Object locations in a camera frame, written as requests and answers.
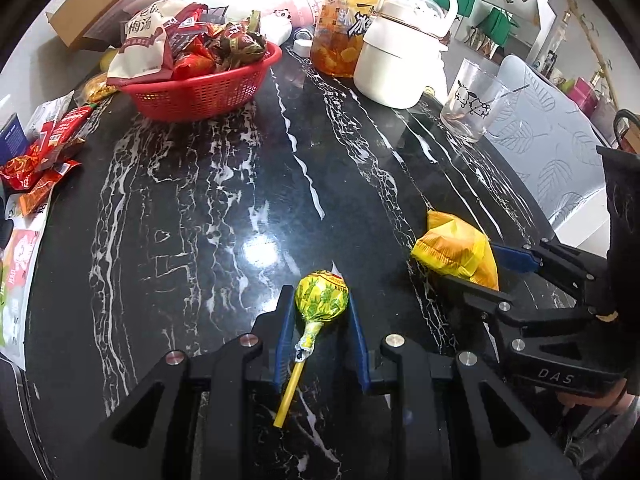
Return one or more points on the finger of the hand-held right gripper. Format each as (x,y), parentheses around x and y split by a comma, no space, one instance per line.
(515,257)
(500,307)

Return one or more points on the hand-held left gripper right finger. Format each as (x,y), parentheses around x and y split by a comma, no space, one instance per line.
(360,345)

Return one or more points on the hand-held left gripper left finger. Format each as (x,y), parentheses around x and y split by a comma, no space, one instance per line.
(284,340)

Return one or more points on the yellow lollipop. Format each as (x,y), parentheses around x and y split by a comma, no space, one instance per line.
(320,300)

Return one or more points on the yellow snack packet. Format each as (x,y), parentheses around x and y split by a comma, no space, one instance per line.
(455,250)

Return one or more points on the red plastic basket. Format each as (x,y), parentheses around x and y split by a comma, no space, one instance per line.
(200,95)

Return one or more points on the red gold snack packet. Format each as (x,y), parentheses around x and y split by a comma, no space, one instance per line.
(192,65)

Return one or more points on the brown green snack packet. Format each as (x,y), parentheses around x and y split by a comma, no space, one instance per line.
(245,42)

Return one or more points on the white brown soup packet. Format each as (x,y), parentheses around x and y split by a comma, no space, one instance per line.
(140,40)

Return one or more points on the person's right hand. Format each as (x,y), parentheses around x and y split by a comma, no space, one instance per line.
(600,402)

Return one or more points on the grey leaf pattern chair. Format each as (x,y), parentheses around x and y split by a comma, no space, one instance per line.
(550,150)

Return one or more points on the pink box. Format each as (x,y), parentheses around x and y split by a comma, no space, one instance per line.
(582,92)

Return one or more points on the cartoon glass mug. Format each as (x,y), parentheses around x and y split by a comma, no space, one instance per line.
(472,105)

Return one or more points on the metal stirrer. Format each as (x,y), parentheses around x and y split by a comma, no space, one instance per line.
(515,91)

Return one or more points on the bamboo pole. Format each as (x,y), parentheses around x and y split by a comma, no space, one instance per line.
(585,25)

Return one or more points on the pink white packet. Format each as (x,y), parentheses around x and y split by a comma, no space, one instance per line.
(20,270)

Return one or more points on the orange red snack packet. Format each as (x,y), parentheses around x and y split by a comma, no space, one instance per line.
(47,187)

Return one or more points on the orange drink bottle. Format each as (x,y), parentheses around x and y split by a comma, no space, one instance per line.
(340,30)

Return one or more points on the white power adapter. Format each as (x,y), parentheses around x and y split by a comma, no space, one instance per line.
(301,49)

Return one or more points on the long red snack packet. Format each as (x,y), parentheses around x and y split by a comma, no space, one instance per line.
(67,130)

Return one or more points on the yellow snack bag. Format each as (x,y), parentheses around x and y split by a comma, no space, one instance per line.
(100,87)

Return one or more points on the white printed packet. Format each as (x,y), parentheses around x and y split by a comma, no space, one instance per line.
(50,115)

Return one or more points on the pink cup stack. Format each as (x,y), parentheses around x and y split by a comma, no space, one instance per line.
(297,10)

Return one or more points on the dark red snack packet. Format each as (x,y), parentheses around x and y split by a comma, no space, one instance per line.
(185,25)

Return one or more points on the lemon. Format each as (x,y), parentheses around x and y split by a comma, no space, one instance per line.
(107,60)

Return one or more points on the blue jar white lid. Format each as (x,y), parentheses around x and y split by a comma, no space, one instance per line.
(12,137)

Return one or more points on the cardboard box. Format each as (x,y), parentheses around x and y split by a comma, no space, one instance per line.
(100,5)

